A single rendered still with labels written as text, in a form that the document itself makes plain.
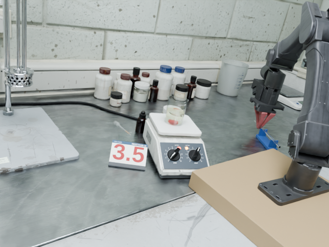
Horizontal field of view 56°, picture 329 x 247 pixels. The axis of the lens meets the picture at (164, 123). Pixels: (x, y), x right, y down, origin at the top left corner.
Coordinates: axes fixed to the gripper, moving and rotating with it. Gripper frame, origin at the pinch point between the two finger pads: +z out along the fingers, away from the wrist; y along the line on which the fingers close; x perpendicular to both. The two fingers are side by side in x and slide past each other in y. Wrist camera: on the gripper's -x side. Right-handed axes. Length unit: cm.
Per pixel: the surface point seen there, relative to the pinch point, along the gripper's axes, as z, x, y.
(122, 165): 3, 29, 48
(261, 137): 2.0, 5.0, 0.7
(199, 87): -2.0, -30.3, 15.5
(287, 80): -4, -63, -43
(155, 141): -2.7, 25.7, 40.5
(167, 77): -7.0, -21.3, 31.5
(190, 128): -5.3, 21.5, 31.3
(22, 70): -14, 18, 74
